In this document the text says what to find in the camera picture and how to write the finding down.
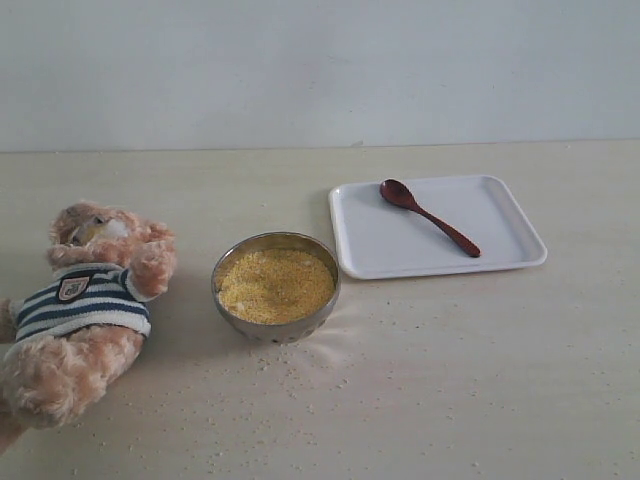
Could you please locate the white plastic tray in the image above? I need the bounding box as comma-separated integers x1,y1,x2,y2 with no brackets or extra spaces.
328,175,547,280

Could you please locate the teddy bear striped sweater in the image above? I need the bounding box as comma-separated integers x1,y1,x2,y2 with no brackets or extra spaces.
0,199,177,431

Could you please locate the yellow millet grain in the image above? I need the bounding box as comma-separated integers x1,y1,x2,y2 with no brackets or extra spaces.
218,249,336,325

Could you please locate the steel bowl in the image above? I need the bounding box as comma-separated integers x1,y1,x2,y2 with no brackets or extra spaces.
211,231,341,343

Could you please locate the dark red wooden spoon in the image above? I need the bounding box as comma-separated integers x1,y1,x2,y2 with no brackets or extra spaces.
379,179,482,258

